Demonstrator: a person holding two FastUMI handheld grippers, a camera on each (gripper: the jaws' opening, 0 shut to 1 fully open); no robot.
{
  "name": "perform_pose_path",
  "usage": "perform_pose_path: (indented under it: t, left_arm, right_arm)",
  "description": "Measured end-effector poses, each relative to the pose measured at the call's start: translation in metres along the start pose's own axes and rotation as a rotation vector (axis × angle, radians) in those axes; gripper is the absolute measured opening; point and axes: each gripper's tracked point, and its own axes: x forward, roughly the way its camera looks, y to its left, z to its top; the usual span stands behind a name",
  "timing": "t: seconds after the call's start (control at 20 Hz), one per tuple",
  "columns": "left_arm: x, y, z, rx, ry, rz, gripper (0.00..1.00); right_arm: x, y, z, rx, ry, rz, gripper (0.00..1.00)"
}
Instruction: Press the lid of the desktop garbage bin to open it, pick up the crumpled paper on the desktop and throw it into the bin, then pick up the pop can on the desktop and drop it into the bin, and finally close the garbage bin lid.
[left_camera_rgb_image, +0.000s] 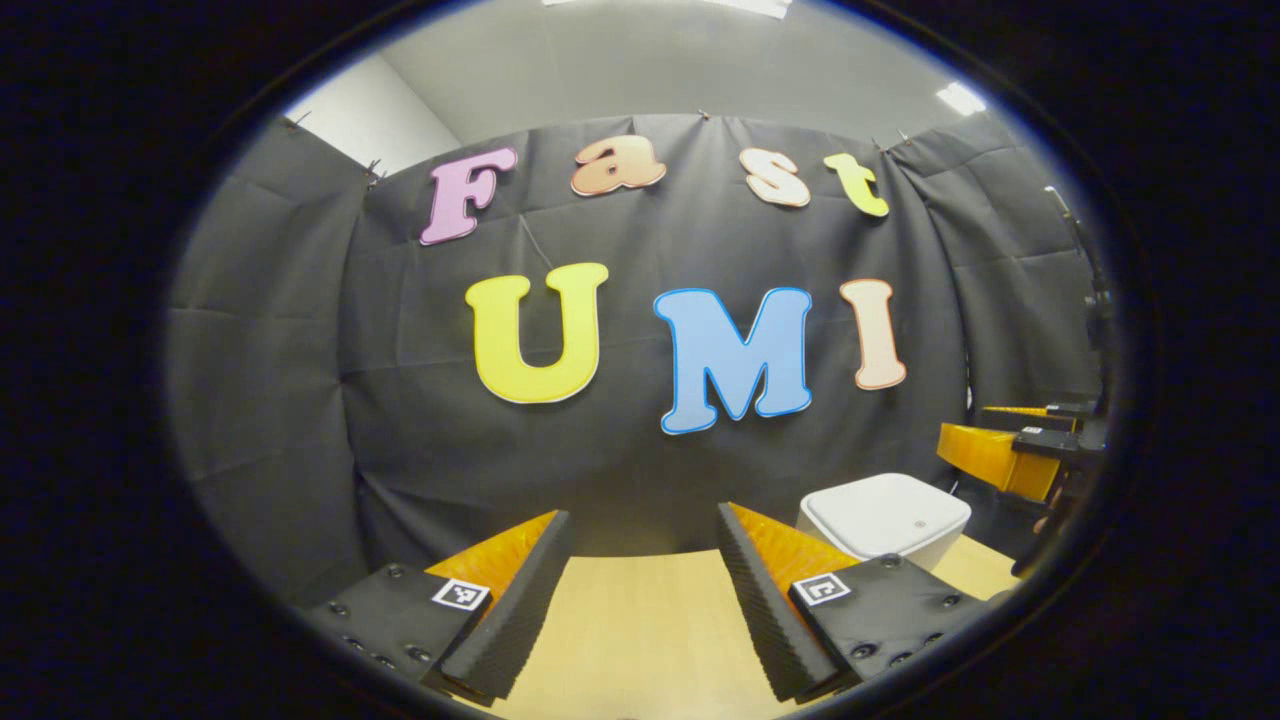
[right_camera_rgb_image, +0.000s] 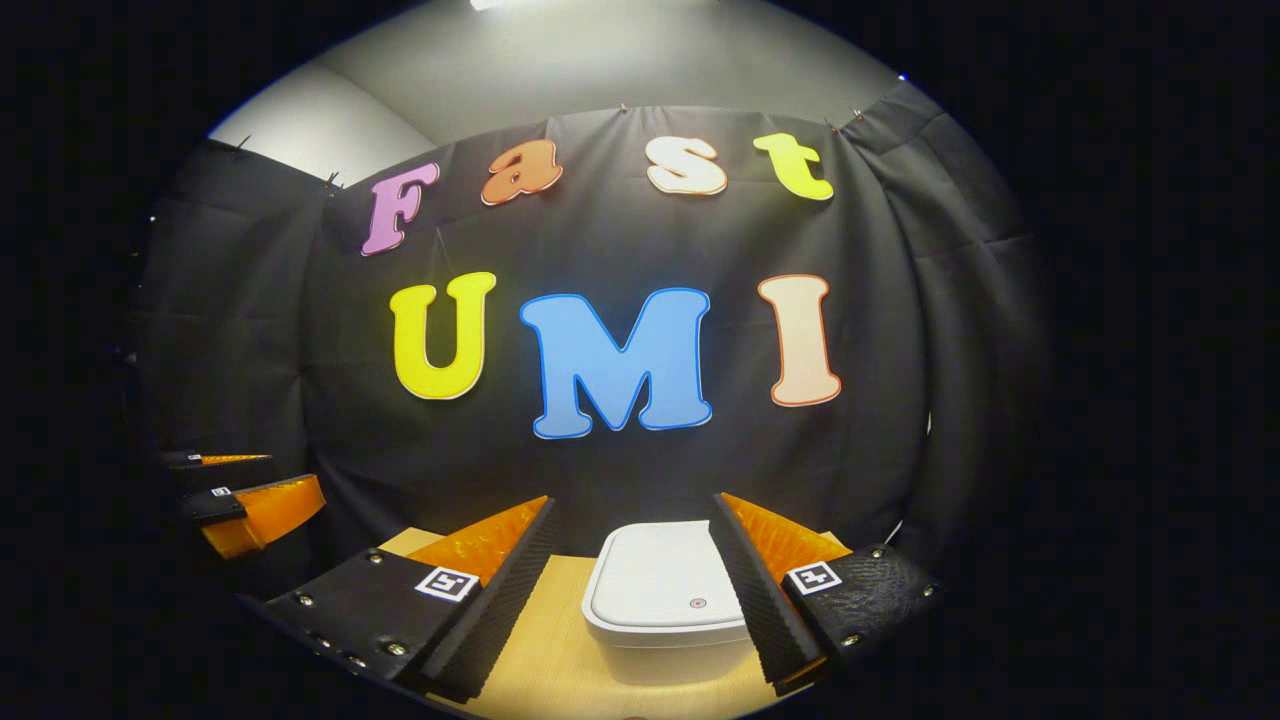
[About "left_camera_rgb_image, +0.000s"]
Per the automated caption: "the light wooden desktop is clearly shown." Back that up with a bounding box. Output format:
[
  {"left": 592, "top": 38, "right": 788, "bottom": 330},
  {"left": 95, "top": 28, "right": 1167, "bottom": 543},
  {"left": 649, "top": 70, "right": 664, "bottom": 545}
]
[{"left": 455, "top": 535, "right": 1021, "bottom": 720}]

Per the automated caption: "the long ceiling light panel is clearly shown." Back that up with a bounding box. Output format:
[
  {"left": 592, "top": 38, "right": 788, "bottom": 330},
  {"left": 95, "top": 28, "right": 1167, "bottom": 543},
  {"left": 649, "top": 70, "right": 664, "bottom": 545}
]
[{"left": 540, "top": 0, "right": 791, "bottom": 19}]

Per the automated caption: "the white desktop garbage bin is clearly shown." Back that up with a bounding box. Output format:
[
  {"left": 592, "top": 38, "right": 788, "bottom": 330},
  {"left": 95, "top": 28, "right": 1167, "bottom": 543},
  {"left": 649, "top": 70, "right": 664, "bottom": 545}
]
[{"left": 797, "top": 473, "right": 973, "bottom": 573}]

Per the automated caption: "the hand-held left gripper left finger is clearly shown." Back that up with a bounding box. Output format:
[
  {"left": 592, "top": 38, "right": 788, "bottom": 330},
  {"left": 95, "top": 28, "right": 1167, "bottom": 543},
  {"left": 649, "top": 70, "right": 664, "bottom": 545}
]
[{"left": 305, "top": 510, "right": 574, "bottom": 706}]

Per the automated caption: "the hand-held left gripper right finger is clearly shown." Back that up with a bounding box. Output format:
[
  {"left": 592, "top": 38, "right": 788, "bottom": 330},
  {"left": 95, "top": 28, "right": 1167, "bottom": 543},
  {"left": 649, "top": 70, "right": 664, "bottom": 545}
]
[{"left": 715, "top": 502, "right": 991, "bottom": 704}]

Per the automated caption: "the black backdrop cloth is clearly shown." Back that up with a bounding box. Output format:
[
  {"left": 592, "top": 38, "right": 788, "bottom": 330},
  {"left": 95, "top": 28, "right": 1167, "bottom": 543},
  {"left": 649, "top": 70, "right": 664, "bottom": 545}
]
[{"left": 168, "top": 112, "right": 1111, "bottom": 606}]

